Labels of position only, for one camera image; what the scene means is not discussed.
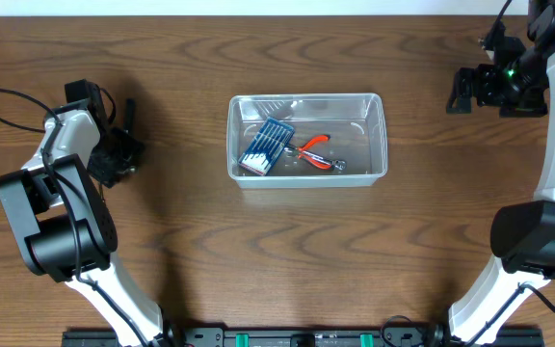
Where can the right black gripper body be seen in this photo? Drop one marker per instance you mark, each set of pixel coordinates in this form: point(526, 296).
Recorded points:
point(473, 84)

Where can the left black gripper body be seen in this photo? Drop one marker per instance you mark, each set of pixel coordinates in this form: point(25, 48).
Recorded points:
point(115, 148)

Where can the claw hammer black handle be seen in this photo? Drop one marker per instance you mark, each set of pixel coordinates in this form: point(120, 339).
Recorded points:
point(130, 109)

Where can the silver combination wrench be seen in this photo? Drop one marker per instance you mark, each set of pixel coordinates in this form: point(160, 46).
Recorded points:
point(315, 160)

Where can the blue precision screwdriver set case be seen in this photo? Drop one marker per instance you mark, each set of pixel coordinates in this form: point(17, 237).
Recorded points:
point(266, 147)

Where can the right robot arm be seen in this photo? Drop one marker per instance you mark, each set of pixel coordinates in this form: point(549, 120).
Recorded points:
point(522, 236)

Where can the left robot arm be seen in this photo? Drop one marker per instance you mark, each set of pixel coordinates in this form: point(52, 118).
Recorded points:
point(64, 229)

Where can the clear plastic container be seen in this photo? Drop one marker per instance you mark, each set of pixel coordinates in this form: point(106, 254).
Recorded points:
point(343, 126)

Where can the black mounting rail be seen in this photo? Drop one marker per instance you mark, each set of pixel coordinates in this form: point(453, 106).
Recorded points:
point(392, 336)

